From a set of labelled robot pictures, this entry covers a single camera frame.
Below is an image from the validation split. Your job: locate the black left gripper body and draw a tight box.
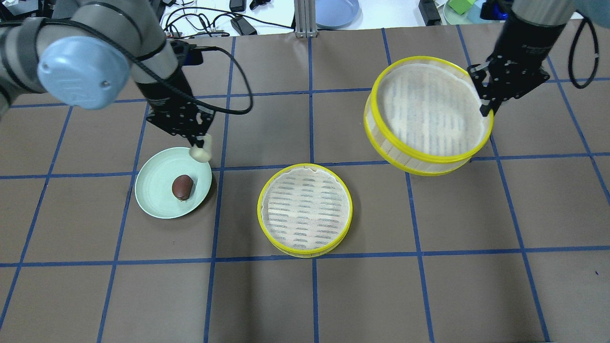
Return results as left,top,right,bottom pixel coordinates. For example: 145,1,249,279
146,98,215,148

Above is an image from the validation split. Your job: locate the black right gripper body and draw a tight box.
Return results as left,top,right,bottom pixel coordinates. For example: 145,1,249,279
467,53,550,117

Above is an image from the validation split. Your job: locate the white bun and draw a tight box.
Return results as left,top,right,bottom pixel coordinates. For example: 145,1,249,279
189,134,212,163

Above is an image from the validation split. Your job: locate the yellow bamboo steamer layer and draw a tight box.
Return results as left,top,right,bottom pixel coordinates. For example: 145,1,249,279
363,56,495,176
256,163,354,258

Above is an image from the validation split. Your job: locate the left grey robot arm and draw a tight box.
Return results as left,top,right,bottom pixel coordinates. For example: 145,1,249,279
1,0,215,148

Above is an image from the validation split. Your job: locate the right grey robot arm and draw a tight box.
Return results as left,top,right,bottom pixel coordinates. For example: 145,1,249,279
467,0,610,117

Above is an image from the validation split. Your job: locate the green bowl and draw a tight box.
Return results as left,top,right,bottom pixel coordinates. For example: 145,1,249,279
441,0,487,25

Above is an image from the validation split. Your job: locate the light green plate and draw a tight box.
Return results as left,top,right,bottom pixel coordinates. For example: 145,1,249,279
135,147,212,219

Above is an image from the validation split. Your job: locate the brown bun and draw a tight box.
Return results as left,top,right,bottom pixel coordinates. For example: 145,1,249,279
172,174,194,201

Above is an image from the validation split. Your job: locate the green foam cube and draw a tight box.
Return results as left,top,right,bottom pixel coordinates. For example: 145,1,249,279
447,0,476,15

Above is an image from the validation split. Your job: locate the black power adapter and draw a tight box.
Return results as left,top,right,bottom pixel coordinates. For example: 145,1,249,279
230,17,258,36

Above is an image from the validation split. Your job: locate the blue plate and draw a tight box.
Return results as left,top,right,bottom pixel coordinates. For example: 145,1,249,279
315,0,360,29

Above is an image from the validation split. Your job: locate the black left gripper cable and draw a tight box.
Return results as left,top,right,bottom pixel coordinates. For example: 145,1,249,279
48,19,254,115

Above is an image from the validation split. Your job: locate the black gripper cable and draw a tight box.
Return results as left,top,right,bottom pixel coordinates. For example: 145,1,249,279
568,17,600,90
48,19,254,115

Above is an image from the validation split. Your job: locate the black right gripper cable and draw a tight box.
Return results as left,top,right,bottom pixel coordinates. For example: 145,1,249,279
568,17,600,90

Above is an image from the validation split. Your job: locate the aluminium frame post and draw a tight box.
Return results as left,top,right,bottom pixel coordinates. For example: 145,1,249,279
294,0,318,38

